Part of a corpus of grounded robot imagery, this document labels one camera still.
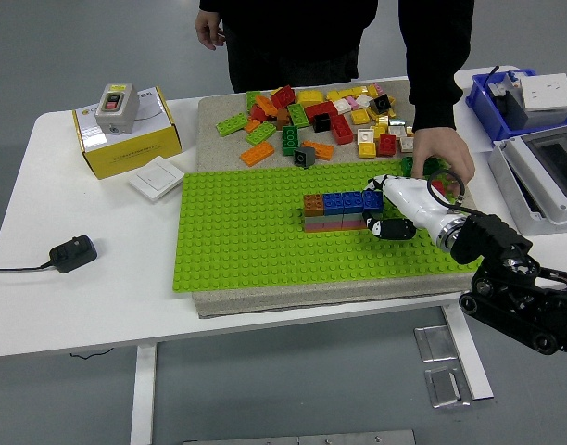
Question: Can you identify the black cable under table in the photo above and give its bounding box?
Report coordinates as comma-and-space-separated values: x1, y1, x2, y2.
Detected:
69, 348, 114, 360

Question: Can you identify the person's right hand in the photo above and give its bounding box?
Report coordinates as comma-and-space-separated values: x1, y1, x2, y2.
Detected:
195, 8, 227, 51

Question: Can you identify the person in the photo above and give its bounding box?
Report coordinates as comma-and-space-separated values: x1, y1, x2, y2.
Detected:
195, 0, 477, 186

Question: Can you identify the brown square brick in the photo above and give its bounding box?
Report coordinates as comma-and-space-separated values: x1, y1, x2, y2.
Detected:
304, 193, 326, 218

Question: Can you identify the grey electrical enclosure box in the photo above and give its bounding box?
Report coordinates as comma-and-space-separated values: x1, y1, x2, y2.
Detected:
487, 123, 567, 236

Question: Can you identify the blue plastic bin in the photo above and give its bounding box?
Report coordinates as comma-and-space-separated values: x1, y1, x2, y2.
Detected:
465, 68, 567, 143

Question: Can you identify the metal floor hatch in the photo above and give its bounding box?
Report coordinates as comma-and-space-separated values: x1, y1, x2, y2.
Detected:
423, 365, 473, 410
412, 324, 457, 363

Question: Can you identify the yellow and white cardboard box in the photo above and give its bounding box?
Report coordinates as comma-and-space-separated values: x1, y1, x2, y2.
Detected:
71, 85, 184, 181

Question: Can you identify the long metal floor plate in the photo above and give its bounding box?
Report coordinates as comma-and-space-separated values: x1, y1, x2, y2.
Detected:
181, 429, 418, 445

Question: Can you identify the small blue square brick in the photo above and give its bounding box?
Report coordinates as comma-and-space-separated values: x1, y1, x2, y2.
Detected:
362, 190, 385, 214

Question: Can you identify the person's left hand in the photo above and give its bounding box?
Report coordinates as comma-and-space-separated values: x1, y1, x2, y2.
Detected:
410, 126, 477, 186

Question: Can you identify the dark grey square brick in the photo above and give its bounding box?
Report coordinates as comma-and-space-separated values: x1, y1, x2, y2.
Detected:
293, 146, 317, 169

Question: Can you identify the grey block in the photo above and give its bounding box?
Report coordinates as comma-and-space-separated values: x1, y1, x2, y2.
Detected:
522, 105, 567, 130

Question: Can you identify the green studded baseplate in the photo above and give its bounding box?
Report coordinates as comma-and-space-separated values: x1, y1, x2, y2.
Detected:
171, 157, 483, 293

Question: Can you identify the black power adapter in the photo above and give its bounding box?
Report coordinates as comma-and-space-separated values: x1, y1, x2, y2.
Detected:
48, 234, 99, 274

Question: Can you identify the orange long brick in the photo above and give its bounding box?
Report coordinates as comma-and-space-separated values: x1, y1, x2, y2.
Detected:
304, 140, 337, 162
240, 141, 276, 167

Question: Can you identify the white wall socket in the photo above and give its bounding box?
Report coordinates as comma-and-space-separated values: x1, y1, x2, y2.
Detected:
518, 72, 567, 112

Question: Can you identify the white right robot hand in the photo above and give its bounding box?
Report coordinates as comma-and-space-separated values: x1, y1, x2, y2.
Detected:
361, 173, 459, 242

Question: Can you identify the white table leg with foot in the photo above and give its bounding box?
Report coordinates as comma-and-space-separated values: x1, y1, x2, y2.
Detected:
439, 303, 497, 402

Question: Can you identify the white wall switch panel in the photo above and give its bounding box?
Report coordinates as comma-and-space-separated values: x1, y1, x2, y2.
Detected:
127, 155, 186, 202

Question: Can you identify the white and orange device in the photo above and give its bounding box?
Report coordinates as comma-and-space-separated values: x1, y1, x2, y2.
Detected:
485, 72, 522, 97

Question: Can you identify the grey push-button switch box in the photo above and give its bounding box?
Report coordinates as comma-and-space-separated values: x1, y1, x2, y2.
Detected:
94, 83, 141, 136

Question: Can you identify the dark green long brick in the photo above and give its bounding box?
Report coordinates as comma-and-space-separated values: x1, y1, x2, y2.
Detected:
400, 156, 447, 180

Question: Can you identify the red long brick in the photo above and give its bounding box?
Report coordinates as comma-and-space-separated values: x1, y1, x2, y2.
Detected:
269, 85, 298, 109
330, 114, 356, 146
304, 100, 338, 120

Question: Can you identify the black adapter cord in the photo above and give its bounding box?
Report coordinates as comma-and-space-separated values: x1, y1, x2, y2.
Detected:
0, 261, 53, 275

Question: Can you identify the grey-brown foam mat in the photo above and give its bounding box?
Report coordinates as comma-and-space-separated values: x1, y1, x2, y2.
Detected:
192, 79, 484, 320

